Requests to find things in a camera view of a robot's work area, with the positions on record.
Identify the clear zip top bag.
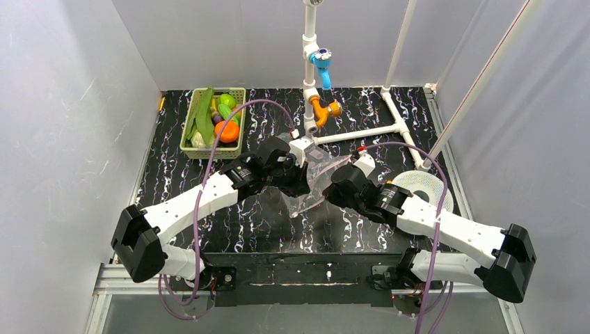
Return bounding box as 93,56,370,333
278,132,351,218

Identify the green plastic basket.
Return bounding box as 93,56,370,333
180,88,247,159

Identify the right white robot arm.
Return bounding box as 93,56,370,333
323,164,536,303

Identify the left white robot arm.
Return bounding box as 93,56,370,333
111,137,312,283

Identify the orange toy fruit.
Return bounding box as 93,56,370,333
214,120,240,143

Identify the orange faucet valve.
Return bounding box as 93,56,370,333
309,95,342,128

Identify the green lime toy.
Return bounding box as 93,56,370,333
218,93,237,109

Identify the blue faucet valve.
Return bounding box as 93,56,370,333
308,48,332,90

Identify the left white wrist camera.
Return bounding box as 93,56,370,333
288,129,315,167

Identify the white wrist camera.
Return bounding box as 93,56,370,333
353,146,376,177
288,129,315,167

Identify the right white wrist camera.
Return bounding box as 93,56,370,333
353,146,376,177

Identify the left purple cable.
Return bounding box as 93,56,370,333
157,99,298,321

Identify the purple cable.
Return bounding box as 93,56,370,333
157,99,298,321
359,141,455,334

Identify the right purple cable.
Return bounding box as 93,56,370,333
359,141,455,334

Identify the white pvc pipe frame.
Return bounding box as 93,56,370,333
301,0,545,170

